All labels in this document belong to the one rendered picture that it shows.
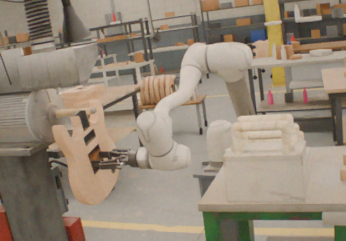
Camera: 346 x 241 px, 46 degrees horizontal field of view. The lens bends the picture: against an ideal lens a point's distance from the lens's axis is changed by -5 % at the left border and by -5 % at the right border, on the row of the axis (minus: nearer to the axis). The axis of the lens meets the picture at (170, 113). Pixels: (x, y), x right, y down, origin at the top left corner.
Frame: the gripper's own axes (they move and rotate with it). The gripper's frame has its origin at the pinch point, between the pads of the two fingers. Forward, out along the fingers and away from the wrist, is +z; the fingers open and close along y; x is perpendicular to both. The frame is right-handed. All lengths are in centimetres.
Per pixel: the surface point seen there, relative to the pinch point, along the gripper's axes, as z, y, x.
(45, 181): 38.5, 5.3, -15.1
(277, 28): -5, 683, -104
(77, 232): 37, 12, -52
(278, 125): -78, -11, 16
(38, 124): 23.2, -2.3, 19.0
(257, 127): -71, -11, 16
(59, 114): 17.2, 6.7, 19.1
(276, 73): 8, 668, -191
